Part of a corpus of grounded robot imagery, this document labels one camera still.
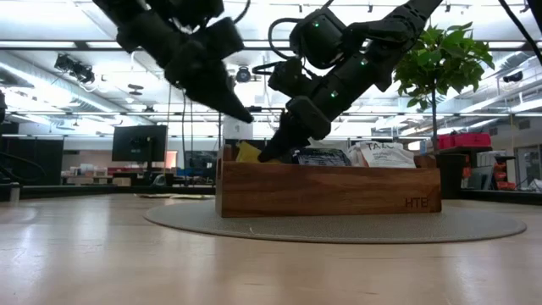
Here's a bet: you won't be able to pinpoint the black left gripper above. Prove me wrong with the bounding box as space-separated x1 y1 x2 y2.
163 40 255 124

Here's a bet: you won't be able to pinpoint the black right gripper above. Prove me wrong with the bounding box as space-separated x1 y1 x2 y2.
258 63 373 163

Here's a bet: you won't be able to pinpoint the dark blue tea packet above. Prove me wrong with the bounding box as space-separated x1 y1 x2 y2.
291 147 352 167

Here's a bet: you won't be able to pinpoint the orange white tea packet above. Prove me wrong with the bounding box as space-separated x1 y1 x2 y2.
358 141 418 169
347 143 368 168

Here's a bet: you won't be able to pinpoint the wooden tea organizer box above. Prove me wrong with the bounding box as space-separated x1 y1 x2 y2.
214 143 443 219

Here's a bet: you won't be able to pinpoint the black computer monitor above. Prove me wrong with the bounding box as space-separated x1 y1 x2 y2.
111 124 169 187

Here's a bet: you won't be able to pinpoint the round grey mat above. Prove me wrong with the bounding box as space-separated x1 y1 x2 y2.
142 198 528 245

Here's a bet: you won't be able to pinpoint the black plant pot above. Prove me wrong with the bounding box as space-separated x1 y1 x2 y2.
434 152 467 200

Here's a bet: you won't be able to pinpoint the red storage bins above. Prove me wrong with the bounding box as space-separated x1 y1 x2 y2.
437 132 493 151

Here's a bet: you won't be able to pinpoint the green leafy plant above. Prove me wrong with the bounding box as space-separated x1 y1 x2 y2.
392 21 496 156

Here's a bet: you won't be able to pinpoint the shelf cart with grey bins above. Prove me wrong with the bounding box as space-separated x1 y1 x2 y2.
461 143 542 194

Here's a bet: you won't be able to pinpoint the small black ceiling spotlight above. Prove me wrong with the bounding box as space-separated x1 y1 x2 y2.
501 69 525 84

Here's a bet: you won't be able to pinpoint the hanging black cable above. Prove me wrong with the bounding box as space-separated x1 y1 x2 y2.
180 88 188 170

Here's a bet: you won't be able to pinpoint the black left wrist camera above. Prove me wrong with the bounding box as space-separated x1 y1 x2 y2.
202 16 246 61

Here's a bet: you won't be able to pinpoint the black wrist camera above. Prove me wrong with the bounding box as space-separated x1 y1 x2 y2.
268 58 307 97
202 16 246 61

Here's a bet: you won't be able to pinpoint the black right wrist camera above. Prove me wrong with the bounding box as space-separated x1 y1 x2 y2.
268 58 307 97

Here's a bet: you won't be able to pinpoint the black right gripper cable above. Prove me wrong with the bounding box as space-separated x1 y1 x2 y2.
252 16 306 77

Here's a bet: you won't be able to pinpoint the black aluminium table frame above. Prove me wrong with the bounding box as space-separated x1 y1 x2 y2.
0 182 542 208

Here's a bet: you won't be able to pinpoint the large black partition wall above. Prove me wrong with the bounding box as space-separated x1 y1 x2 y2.
0 136 64 187

